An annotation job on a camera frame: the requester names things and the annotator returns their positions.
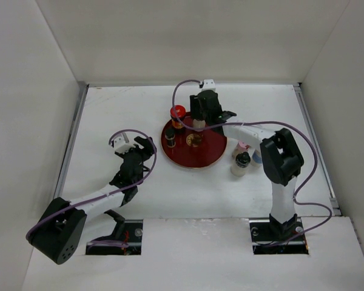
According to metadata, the grey lid white shaker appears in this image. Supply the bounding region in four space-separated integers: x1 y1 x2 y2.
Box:
192 119 206 132

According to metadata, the red lid sauce jar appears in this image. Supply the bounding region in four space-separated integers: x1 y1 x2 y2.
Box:
170 105 186 133

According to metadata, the small dark spice bottle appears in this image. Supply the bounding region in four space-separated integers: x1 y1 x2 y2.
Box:
164 127 175 148

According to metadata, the black cap white bottle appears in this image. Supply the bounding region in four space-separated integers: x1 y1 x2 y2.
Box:
231 152 251 177

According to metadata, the silver lid blue label bottle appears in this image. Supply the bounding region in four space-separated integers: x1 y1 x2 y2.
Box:
251 149 262 167

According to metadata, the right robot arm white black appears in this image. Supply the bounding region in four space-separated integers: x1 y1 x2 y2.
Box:
190 90 304 240

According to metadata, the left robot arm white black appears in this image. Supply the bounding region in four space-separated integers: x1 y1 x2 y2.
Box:
25 133 157 265

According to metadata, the red round tray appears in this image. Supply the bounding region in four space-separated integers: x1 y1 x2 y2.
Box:
161 119 228 169

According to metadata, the pink cap bottle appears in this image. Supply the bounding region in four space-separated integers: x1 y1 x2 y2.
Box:
235 141 250 155

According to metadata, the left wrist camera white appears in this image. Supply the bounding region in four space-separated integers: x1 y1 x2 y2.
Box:
111 133 134 154

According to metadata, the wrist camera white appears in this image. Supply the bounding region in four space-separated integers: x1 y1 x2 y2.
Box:
199 79 216 92
111 133 134 154

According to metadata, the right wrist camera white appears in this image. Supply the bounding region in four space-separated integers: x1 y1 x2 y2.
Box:
199 79 216 92

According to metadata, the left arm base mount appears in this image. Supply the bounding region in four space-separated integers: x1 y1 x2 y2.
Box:
85 210 144 256

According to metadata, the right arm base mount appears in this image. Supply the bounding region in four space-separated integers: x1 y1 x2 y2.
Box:
249 218 309 255

